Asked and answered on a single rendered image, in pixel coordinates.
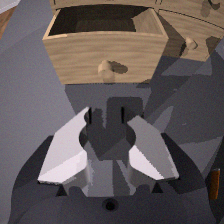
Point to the wooden chest of drawers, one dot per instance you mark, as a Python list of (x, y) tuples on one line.
[(156, 8)]

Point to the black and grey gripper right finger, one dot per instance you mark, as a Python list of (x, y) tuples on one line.
[(155, 159)]

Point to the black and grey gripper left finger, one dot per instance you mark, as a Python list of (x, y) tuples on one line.
[(58, 164)]

